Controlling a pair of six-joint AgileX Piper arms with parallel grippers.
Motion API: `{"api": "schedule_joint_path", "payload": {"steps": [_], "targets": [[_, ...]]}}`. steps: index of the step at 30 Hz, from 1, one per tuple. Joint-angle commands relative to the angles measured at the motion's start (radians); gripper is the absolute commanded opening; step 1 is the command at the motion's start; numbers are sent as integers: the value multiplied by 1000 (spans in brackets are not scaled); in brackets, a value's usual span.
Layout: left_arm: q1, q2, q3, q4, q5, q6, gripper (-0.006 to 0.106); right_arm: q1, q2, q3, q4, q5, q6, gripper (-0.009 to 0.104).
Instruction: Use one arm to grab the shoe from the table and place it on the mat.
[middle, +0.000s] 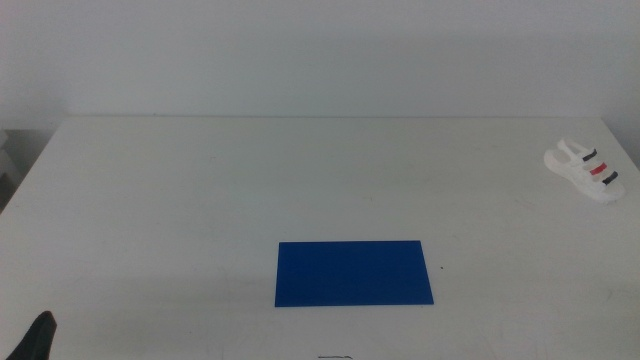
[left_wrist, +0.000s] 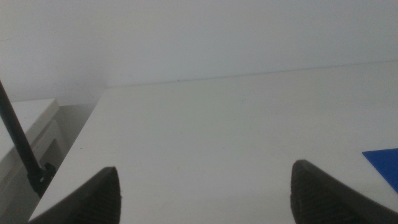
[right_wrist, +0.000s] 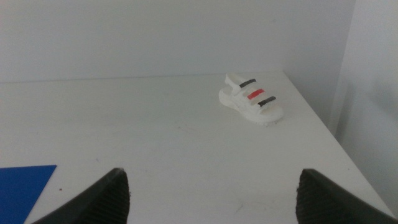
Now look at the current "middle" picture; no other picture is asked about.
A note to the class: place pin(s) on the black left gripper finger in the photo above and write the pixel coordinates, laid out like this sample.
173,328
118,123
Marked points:
36,340

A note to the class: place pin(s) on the blue rectangular mat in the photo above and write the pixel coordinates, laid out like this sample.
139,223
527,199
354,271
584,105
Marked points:
352,274

